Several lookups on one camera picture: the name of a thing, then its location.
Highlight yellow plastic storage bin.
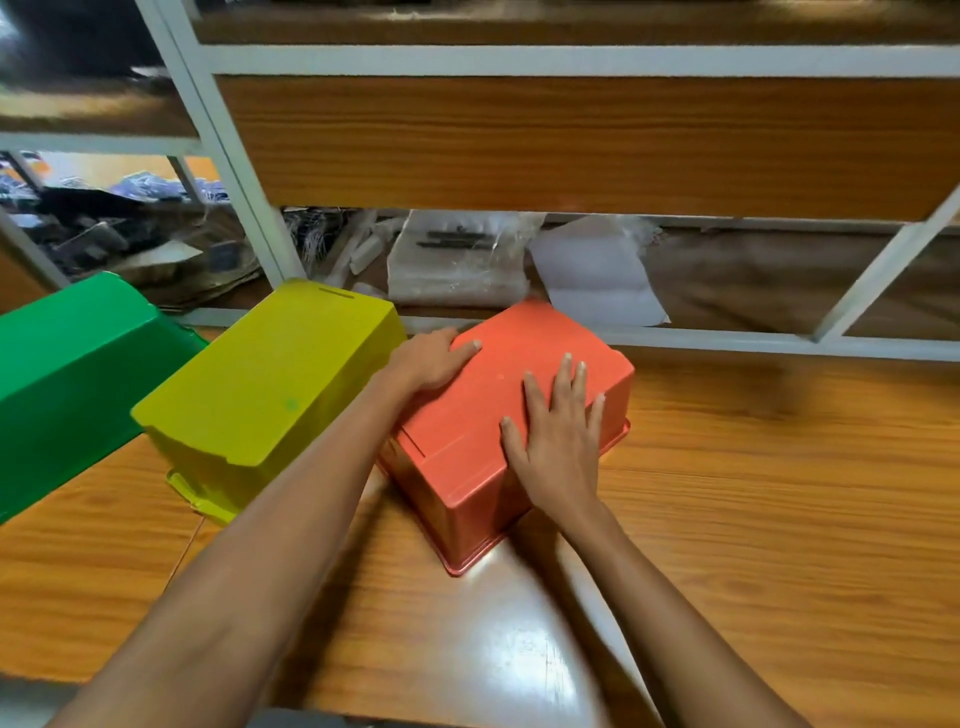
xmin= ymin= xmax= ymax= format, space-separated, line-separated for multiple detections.
xmin=131 ymin=279 xmax=408 ymax=526

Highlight brown cardboard pieces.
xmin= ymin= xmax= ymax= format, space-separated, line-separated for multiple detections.
xmin=105 ymin=238 xmax=265 ymax=312

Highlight white paper sheet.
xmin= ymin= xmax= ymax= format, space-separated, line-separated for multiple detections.
xmin=526 ymin=215 xmax=672 ymax=329

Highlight bundle of dark cables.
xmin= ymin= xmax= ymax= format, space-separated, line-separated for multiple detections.
xmin=285 ymin=208 xmax=348 ymax=273

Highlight green plastic storage bin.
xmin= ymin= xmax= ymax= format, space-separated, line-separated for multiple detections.
xmin=0 ymin=271 xmax=210 ymax=526

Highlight white metal shelf frame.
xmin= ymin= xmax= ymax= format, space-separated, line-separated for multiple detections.
xmin=0 ymin=0 xmax=960 ymax=364

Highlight person's left forearm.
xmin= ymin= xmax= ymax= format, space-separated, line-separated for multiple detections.
xmin=45 ymin=367 xmax=412 ymax=728

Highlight person's right hand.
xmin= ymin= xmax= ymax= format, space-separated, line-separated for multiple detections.
xmin=499 ymin=354 xmax=606 ymax=520

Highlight white plastic tubes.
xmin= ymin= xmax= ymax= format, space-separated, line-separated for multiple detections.
xmin=324 ymin=216 xmax=406 ymax=300

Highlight black clutter pile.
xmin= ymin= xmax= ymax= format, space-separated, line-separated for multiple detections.
xmin=0 ymin=186 xmax=175 ymax=277

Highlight clear plastic bag with parts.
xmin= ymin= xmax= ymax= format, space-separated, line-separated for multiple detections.
xmin=385 ymin=210 xmax=546 ymax=309

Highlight blue and white bags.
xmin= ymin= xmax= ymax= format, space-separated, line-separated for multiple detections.
xmin=108 ymin=171 xmax=230 ymax=205

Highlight red plastic storage bin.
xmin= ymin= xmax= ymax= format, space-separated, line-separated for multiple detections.
xmin=377 ymin=300 xmax=636 ymax=578

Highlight person's left hand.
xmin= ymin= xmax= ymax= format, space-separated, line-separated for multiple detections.
xmin=382 ymin=327 xmax=483 ymax=399

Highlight person's right forearm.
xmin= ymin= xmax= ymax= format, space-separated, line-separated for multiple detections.
xmin=516 ymin=498 xmax=813 ymax=728

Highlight wooden shelf board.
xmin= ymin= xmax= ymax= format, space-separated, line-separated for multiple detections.
xmin=216 ymin=75 xmax=960 ymax=223

